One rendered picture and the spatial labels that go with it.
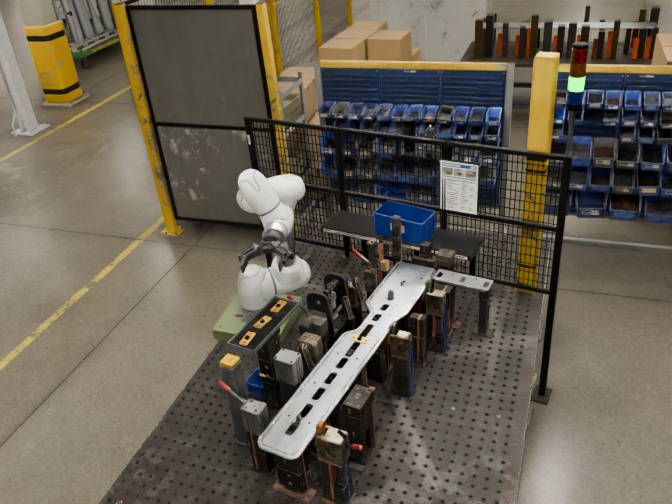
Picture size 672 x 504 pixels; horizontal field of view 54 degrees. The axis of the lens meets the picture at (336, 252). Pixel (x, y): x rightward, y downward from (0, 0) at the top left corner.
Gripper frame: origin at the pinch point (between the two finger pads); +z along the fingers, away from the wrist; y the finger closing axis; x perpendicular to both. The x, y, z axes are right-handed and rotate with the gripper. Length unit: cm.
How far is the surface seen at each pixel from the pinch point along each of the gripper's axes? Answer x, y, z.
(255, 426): -67, 13, 10
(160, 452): -93, 63, -1
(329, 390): -67, -14, -10
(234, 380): -57, 23, -5
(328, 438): -62, -19, 21
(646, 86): -35, -197, -264
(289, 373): -61, 2, -14
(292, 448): -67, -4, 21
